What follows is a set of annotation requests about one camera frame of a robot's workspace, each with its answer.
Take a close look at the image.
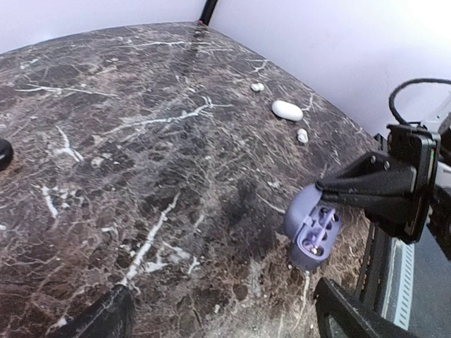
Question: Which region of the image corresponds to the right black frame post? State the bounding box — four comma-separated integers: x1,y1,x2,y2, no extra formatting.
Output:
198,0,218,25

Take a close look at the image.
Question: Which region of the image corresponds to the small purple earbud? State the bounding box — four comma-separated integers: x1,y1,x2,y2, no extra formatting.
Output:
305,207,340,256

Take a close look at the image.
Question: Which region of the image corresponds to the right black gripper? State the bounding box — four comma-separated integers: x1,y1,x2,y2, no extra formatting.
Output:
316,125,450,244

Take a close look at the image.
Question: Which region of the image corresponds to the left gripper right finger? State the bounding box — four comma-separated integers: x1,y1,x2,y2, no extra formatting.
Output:
314,277,414,337

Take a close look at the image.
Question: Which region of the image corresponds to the white charging case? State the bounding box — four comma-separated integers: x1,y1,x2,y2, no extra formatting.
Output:
271,100,304,122

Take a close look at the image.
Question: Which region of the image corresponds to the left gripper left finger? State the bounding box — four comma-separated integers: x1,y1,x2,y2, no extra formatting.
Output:
56,284,135,337

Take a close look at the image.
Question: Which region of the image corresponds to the black earbud charging case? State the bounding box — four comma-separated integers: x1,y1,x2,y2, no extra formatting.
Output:
0,139,14,171

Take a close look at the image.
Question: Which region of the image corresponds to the white earbud near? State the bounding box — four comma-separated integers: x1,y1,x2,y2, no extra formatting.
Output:
297,128,309,144

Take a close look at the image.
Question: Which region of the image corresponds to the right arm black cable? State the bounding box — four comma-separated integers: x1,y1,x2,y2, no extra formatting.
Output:
388,77,451,126

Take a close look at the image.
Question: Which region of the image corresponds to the purple charging case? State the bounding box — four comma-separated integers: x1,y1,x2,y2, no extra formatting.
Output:
283,184,342,271

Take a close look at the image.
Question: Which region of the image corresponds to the white earbud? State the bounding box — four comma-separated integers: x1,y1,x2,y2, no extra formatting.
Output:
250,82,265,92
297,128,309,144

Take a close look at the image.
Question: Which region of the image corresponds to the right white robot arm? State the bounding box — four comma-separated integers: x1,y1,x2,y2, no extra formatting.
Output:
316,104,450,244

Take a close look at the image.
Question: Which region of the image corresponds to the white slotted cable duct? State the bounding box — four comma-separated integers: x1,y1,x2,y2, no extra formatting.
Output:
381,239,414,330

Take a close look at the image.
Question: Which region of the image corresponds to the white earbud far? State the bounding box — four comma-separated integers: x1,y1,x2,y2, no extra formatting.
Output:
250,82,265,92

